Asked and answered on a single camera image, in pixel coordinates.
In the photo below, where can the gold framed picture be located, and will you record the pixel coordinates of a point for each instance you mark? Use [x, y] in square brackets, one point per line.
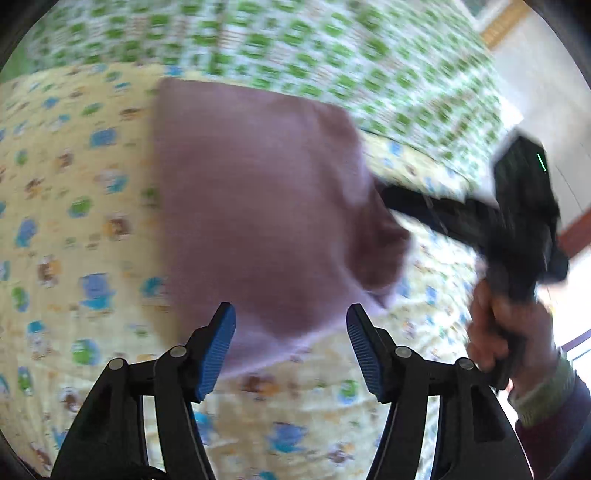
[496, 27]

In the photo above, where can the purple knit sweater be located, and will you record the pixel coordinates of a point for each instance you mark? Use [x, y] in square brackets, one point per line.
[258, 194]

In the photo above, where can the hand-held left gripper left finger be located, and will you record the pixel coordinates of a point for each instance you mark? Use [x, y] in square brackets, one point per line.
[217, 355]

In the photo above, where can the person's right hand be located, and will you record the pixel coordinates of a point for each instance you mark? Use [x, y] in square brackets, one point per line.
[540, 341]

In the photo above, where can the person's right forearm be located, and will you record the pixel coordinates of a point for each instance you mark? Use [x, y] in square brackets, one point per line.
[554, 429]

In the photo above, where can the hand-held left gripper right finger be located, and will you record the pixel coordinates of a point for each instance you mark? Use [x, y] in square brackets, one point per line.
[364, 355]

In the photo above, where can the yellow animal print blanket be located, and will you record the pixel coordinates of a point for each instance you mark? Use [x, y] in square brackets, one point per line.
[69, 258]

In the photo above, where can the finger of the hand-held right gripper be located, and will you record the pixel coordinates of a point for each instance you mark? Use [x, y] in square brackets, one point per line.
[443, 217]

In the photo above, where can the green checkered quilt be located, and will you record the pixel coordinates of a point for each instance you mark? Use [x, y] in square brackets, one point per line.
[323, 55]

